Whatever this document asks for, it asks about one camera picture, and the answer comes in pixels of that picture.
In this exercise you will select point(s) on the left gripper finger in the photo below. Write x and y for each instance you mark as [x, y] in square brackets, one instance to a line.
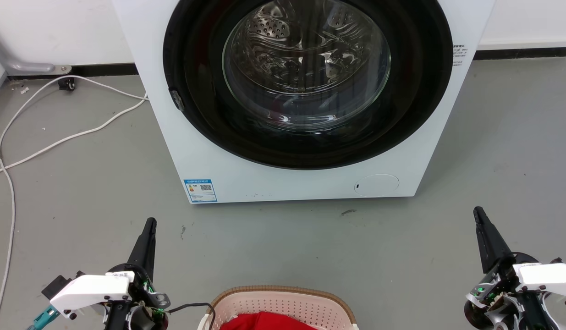
[138, 252]
[149, 256]

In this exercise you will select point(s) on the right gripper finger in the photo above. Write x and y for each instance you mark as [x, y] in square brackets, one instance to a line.
[484, 247]
[496, 243]

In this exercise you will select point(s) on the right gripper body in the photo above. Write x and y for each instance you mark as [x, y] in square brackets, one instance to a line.
[498, 298]

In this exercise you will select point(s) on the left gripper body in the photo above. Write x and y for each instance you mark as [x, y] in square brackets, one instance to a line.
[143, 305]

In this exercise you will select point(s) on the pink perforated laundry basket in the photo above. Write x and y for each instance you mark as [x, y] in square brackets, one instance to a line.
[282, 305]

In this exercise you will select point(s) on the blue energy label sticker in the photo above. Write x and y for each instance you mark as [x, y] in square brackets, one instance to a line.
[200, 190]

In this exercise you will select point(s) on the black box behind left wrist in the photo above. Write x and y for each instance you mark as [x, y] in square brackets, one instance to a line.
[58, 284]

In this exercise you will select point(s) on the white front-load washing machine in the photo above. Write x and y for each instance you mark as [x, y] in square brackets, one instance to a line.
[205, 151]

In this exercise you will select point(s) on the red garment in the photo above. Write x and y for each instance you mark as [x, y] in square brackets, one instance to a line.
[264, 322]

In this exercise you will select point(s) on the round white filter cover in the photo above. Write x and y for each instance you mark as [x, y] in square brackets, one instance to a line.
[378, 185]

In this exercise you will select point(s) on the black round washer door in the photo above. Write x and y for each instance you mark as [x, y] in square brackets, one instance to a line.
[195, 91]

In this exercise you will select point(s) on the small printed text label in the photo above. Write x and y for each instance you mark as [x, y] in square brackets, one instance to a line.
[459, 54]

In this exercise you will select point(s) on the grey drain pipe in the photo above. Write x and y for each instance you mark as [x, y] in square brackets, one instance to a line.
[21, 65]

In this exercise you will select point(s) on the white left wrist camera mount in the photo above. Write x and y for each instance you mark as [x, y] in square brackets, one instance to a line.
[90, 291]

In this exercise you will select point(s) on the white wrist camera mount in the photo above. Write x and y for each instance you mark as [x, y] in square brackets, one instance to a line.
[548, 277]
[90, 291]

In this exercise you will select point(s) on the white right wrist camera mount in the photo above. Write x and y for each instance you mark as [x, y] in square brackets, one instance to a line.
[548, 277]

